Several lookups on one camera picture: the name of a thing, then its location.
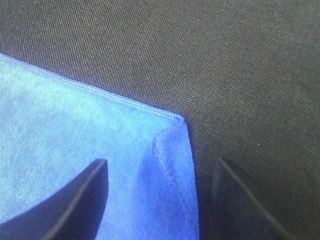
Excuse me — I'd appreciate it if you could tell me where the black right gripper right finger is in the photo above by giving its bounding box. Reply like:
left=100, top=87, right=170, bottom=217
left=212, top=157, right=304, bottom=240

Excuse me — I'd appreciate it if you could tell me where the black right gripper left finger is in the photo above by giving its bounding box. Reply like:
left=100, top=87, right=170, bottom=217
left=0, top=159, right=108, bottom=240

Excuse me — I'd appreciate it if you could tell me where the blue microfibre towel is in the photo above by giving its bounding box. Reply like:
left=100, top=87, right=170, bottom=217
left=0, top=55, right=199, bottom=240

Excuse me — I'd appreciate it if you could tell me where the black fabric table mat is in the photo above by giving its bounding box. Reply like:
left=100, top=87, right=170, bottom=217
left=0, top=0, right=320, bottom=240

